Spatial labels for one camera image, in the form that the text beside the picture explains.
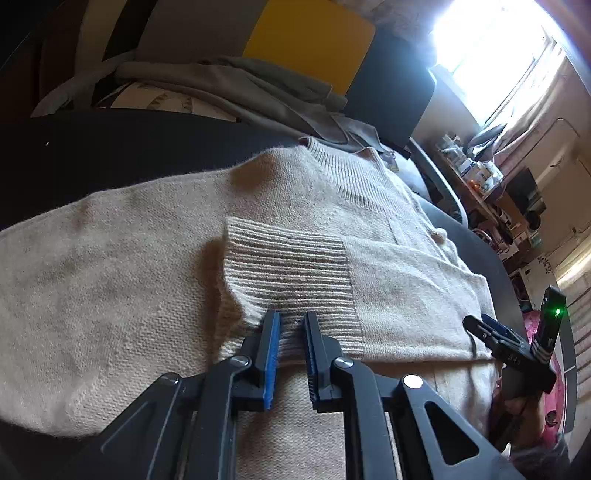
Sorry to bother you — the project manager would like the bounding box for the black monitor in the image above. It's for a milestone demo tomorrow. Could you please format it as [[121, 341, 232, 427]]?
[[505, 168, 546, 215]]

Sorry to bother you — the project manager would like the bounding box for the wooden desk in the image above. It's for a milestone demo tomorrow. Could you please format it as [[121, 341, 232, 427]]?
[[435, 149, 507, 227]]

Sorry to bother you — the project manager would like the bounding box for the grey hoodie on chair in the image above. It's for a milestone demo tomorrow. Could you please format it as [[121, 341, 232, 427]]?
[[116, 56, 391, 154]]

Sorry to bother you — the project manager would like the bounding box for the middle pink curtain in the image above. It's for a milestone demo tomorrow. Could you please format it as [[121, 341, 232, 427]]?
[[492, 57, 590, 173]]

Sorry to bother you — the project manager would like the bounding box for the beige knit sweater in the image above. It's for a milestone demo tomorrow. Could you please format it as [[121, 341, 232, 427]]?
[[1, 139, 497, 479]]

